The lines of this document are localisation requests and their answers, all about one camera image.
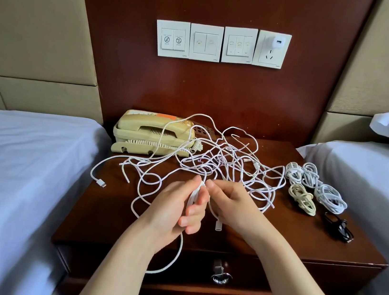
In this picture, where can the person's right hand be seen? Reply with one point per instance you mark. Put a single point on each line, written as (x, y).
(240, 208)

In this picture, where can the person's left hand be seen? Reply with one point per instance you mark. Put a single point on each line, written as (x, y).
(167, 214)

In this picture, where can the dark wooden drawer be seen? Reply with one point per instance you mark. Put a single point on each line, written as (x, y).
(99, 262)

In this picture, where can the person's left forearm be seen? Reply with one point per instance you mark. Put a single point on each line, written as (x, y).
(119, 272)

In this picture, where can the person's right forearm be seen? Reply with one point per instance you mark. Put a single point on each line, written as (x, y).
(311, 292)

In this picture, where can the wooden nightstand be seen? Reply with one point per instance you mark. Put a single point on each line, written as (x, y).
(346, 250)

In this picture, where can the right bed white sheet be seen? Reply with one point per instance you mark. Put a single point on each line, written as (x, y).
(383, 194)

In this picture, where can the bed white sheet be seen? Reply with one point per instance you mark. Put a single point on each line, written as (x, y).
(15, 192)
(383, 194)

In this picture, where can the left bed white sheet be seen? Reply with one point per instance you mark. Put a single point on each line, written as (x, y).
(15, 192)

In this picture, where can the white plug-in charger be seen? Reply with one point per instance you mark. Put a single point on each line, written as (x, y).
(278, 42)

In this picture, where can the dark wooden wall panel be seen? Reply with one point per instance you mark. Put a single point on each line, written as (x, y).
(210, 90)

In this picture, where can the white triple rocker wall switch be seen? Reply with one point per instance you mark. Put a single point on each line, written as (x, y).
(239, 46)

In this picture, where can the white double rocker wall switch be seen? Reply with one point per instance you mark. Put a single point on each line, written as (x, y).
(205, 43)

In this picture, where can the white two-button wall switch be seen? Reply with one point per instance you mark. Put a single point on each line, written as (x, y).
(173, 39)

